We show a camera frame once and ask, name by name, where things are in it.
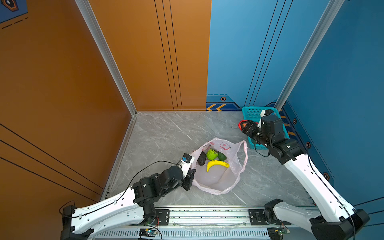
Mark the right small circuit board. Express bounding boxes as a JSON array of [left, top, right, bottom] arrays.
[[267, 228, 291, 240]]

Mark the left green circuit board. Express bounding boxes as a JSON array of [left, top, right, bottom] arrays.
[[138, 228, 160, 240]]

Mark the aluminium corner post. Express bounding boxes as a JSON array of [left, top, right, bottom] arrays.
[[75, 0, 137, 117], [274, 0, 345, 111]]

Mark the green apple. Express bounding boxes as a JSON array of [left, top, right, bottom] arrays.
[[206, 149, 219, 161]]

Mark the aluminium front rail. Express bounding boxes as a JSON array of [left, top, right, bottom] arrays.
[[93, 203, 320, 240]]

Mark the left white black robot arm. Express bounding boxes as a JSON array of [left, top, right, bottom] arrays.
[[61, 166, 196, 240]]

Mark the left aluminium corner post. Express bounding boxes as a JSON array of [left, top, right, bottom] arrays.
[[75, 0, 137, 117]]

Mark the pink plastic bag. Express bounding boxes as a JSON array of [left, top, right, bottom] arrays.
[[191, 138, 248, 195]]

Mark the red apple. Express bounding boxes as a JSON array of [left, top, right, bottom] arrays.
[[238, 120, 249, 131]]

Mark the right aluminium corner post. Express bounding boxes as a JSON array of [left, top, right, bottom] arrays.
[[274, 0, 345, 111]]

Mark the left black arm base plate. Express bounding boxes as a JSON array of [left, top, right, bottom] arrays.
[[140, 209, 170, 227]]

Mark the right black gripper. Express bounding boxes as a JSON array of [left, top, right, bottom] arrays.
[[239, 119, 272, 150]]

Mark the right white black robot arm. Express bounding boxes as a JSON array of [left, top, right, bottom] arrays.
[[239, 115, 370, 240]]

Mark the dark green avocado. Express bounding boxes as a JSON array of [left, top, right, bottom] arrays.
[[218, 152, 227, 162]]

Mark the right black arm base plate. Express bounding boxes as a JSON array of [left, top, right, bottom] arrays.
[[248, 209, 281, 226]]

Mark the teal plastic mesh basket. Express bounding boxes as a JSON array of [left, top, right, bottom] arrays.
[[242, 107, 285, 150]]

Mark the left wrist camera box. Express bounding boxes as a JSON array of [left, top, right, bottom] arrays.
[[179, 153, 195, 178]]

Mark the yellow mango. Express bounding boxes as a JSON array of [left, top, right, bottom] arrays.
[[207, 160, 230, 173]]

